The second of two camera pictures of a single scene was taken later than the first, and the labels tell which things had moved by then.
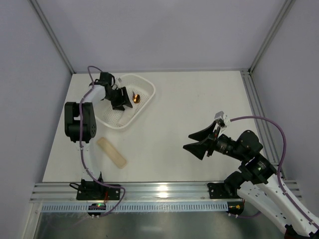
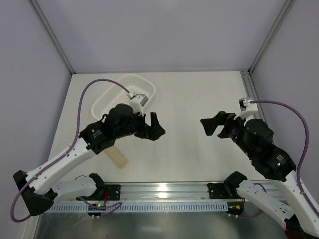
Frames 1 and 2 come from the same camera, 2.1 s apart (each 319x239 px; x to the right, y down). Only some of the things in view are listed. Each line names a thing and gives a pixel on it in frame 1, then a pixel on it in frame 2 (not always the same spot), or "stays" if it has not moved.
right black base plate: (224, 190) stays
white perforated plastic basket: (139, 90) stays
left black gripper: (113, 96) → (145, 127)
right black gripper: (211, 144) → (226, 126)
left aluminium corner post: (52, 32) stays
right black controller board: (236, 207) stays
